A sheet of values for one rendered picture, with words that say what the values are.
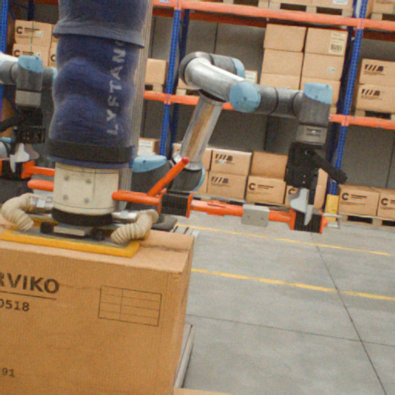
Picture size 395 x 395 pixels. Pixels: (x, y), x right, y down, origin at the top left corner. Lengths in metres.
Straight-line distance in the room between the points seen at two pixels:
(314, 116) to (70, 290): 0.74
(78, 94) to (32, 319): 0.57
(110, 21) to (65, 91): 0.21
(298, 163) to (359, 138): 8.55
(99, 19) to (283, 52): 7.27
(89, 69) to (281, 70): 7.26
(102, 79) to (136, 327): 0.61
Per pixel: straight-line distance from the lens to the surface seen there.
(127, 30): 1.43
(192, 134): 1.92
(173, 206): 1.44
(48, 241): 1.43
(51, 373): 1.48
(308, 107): 1.44
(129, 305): 1.36
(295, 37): 8.62
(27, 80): 1.80
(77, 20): 1.42
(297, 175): 1.44
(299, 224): 1.46
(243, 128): 9.83
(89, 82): 1.40
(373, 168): 10.08
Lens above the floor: 1.46
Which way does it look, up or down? 9 degrees down
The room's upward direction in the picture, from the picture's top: 7 degrees clockwise
